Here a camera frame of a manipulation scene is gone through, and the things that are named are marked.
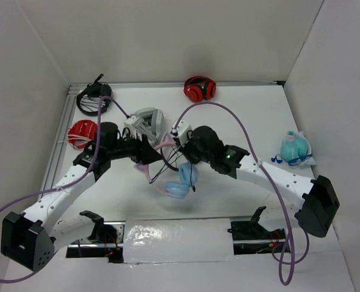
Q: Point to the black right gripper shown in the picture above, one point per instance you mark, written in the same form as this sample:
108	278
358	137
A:
189	139

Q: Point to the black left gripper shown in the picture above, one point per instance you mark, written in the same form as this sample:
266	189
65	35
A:
144	151

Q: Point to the pink blue cat-ear headphones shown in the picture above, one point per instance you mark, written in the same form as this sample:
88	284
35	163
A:
188	174

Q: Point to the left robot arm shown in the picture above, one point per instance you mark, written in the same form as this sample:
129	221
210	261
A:
32	237

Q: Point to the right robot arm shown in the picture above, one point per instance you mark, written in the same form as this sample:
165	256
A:
314	199

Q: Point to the small black headphones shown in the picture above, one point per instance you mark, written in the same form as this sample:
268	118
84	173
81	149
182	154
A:
171	158

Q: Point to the grey white headphones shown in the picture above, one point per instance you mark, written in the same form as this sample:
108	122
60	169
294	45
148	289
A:
153	123

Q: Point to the red black headphones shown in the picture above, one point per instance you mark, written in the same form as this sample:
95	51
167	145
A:
199	88

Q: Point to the red white headphones left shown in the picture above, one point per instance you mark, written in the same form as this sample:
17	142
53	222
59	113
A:
81	133

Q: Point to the teal headphones in bag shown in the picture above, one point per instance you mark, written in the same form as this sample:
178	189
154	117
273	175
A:
295	150

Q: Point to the glossy white tape sheet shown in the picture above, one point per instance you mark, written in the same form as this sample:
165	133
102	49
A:
177	241

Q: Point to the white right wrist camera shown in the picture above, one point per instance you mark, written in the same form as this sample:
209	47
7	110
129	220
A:
180	130

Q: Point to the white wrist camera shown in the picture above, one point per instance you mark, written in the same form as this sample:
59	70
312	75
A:
180	130
134	124

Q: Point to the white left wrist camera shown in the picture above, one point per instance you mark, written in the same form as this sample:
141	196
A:
134	124

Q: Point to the black wired headphones far left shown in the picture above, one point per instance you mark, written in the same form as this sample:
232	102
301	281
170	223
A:
88	101

